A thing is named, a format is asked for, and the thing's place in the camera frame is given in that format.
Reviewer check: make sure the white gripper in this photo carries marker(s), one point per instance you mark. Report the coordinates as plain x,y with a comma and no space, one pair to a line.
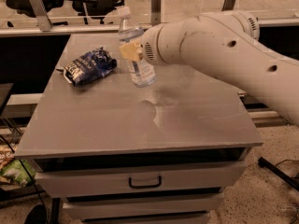
150,48

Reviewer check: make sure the clear plastic water bottle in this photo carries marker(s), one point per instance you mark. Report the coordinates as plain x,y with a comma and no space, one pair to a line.
142,73

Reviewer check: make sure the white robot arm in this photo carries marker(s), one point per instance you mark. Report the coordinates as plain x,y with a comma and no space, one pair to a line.
224,45

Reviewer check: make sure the crumpled blue chip bag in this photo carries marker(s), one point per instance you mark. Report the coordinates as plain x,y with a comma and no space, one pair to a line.
87,68

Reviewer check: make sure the black office chair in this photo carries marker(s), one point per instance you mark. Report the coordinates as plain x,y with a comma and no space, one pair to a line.
65,0

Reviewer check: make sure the grey drawer cabinet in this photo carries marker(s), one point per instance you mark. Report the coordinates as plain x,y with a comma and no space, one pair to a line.
86,142

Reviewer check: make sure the green snack bag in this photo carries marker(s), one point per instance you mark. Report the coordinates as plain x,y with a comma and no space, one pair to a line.
19,171

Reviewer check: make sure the black stand leg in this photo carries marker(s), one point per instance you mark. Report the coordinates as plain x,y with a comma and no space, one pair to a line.
263,163

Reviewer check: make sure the middle metal rail bracket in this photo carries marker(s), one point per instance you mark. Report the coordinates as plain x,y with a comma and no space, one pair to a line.
155,11

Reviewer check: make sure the left metal rail bracket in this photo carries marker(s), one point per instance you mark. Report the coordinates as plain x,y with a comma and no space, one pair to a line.
40,12

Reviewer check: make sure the black drawer handle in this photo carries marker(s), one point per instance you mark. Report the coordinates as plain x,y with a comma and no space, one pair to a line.
149,183

